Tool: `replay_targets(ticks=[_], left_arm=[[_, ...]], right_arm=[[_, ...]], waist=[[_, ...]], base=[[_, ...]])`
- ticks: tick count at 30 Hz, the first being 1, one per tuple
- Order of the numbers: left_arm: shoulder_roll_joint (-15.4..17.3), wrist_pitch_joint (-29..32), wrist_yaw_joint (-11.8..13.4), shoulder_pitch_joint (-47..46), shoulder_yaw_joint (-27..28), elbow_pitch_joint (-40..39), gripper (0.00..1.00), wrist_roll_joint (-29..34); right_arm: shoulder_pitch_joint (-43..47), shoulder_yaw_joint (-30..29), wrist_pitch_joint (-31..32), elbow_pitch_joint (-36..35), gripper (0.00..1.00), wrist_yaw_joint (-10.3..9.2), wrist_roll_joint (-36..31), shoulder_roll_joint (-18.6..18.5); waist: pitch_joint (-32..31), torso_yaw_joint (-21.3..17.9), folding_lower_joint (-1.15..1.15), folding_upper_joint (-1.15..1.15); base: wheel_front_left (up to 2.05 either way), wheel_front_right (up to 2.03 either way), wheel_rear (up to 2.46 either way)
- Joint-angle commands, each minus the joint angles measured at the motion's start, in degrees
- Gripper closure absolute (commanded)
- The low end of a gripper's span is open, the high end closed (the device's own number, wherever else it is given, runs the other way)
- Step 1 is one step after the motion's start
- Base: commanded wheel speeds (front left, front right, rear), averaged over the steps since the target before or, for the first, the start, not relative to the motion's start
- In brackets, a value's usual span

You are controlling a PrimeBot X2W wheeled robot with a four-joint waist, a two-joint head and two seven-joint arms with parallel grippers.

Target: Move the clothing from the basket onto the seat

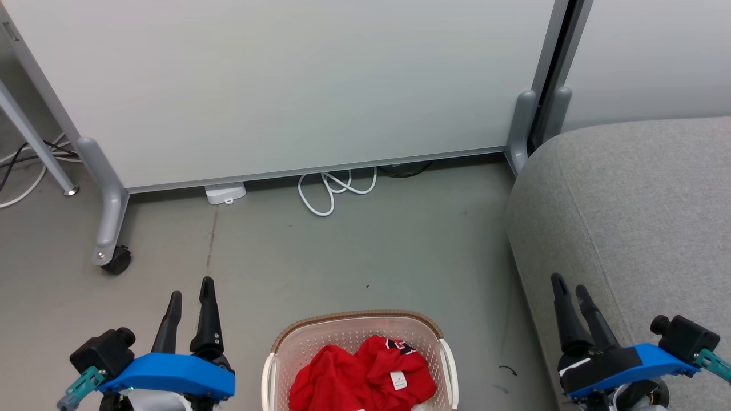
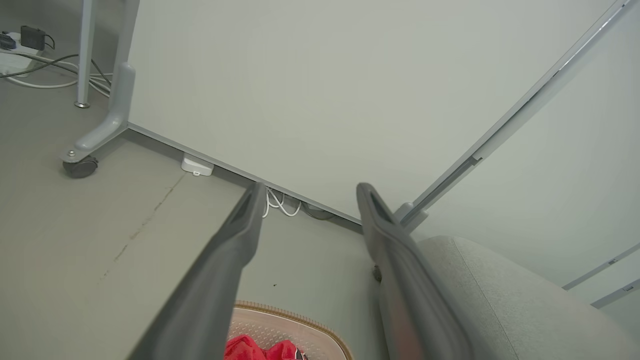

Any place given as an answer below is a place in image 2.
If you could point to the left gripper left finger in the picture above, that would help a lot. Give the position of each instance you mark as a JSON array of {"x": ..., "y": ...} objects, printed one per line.
[{"x": 210, "y": 300}]

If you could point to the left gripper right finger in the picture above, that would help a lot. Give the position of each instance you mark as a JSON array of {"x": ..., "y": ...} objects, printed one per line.
[{"x": 410, "y": 310}]

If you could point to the red garment with white label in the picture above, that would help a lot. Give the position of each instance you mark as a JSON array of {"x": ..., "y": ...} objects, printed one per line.
[{"x": 245, "y": 350}]

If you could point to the grey fabric sofa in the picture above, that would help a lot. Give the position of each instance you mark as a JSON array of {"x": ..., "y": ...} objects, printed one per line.
[{"x": 525, "y": 320}]

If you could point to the beige plastic laundry basket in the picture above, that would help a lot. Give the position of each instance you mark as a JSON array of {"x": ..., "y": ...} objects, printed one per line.
[{"x": 280, "y": 325}]

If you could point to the grey partition leg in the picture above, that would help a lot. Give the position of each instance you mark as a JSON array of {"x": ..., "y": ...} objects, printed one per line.
[
  {"x": 412, "y": 215},
  {"x": 117, "y": 100}
]

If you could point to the small white floor box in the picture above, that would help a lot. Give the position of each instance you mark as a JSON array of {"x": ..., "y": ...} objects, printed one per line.
[{"x": 197, "y": 165}]

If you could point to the black caster wheel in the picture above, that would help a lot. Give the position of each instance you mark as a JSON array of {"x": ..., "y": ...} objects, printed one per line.
[{"x": 80, "y": 167}]

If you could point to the white partition panel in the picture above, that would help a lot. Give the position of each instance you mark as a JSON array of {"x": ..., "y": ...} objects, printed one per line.
[
  {"x": 300, "y": 75},
  {"x": 575, "y": 150}
]

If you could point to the thin grey table leg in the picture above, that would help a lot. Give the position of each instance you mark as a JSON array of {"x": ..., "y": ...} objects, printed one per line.
[{"x": 85, "y": 50}]

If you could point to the white power strip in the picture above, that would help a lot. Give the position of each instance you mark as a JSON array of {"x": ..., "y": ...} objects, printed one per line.
[{"x": 12, "y": 60}]

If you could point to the black power adapter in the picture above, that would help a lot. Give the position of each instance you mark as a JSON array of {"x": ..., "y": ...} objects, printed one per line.
[{"x": 32, "y": 37}]

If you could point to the black plug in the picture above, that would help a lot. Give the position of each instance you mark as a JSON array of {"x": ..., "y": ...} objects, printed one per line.
[{"x": 6, "y": 42}]

